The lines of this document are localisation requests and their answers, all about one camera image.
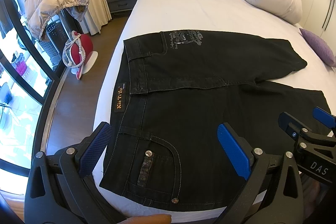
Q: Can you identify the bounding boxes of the purple cushion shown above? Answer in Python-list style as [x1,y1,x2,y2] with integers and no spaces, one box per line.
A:
[299,28,335,67]

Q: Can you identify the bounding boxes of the bed with white sheet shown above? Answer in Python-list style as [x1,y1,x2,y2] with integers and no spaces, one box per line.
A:
[93,0,335,222]

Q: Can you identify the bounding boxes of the red fan with cord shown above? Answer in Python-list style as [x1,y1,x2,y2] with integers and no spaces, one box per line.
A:
[62,31,98,80]

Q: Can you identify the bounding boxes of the black denim pants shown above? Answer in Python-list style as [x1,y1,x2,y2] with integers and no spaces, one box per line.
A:
[100,30,329,211]

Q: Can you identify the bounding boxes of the black perforated chair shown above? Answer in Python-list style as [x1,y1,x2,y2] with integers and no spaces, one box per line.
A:
[38,16,68,71]

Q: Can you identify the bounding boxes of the person's left hand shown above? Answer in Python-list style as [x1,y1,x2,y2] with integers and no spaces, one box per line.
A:
[120,214,171,224]

